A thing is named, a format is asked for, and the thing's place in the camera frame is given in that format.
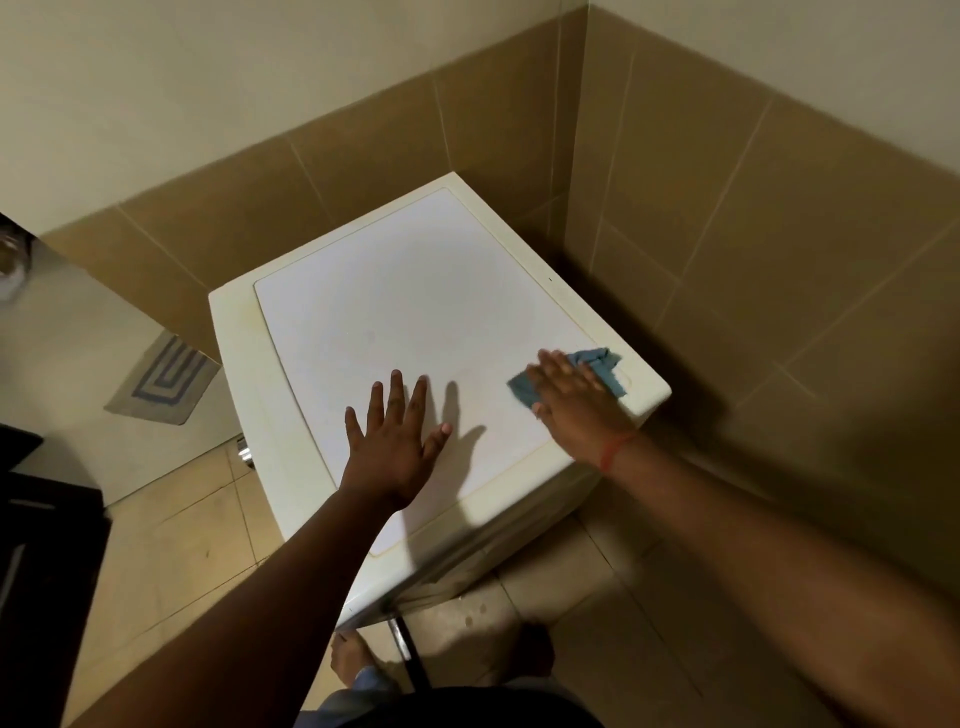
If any person's right hand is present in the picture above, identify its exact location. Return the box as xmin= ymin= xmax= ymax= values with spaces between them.
xmin=524 ymin=348 xmax=640 ymax=474

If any person's left hand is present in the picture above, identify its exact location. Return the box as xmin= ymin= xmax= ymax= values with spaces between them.
xmin=338 ymin=368 xmax=454 ymax=514

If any blue cloth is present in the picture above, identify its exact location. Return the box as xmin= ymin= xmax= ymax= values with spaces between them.
xmin=507 ymin=347 xmax=628 ymax=411

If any white washing machine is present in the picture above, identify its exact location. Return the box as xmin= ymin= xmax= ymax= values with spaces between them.
xmin=208 ymin=171 xmax=673 ymax=632

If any person's left forearm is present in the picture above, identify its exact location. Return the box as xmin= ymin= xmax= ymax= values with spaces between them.
xmin=71 ymin=487 xmax=399 ymax=728

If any person's right forearm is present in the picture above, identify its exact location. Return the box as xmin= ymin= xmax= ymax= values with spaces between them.
xmin=605 ymin=433 xmax=960 ymax=728

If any person's left foot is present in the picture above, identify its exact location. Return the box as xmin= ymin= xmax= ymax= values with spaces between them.
xmin=330 ymin=629 xmax=377 ymax=688

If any person's foot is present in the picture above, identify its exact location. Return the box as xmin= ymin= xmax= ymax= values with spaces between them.
xmin=494 ymin=622 xmax=557 ymax=681
xmin=330 ymin=629 xmax=377 ymax=688

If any person's right foot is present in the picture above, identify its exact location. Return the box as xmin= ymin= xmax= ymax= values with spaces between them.
xmin=494 ymin=622 xmax=557 ymax=681

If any red thread wristband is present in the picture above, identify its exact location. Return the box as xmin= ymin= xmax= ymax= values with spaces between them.
xmin=599 ymin=430 xmax=640 ymax=477

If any grey blue-striped floor mat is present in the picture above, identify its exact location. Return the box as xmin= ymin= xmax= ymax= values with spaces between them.
xmin=104 ymin=329 xmax=222 ymax=427

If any dark wooden cabinet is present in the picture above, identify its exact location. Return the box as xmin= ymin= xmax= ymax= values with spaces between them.
xmin=0 ymin=423 xmax=113 ymax=728

